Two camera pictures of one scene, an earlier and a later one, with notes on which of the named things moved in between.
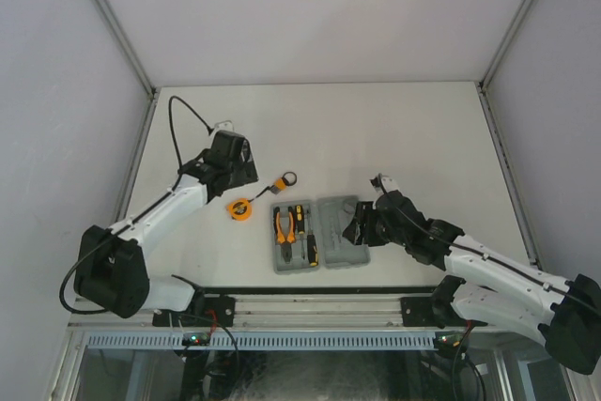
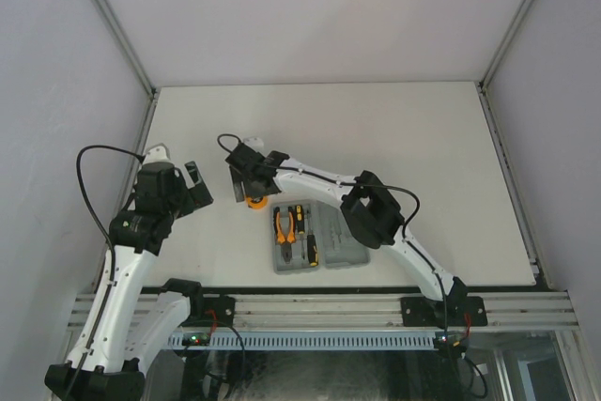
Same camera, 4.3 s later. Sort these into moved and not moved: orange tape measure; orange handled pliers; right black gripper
Moved: orange tape measure; right black gripper
Not moved: orange handled pliers
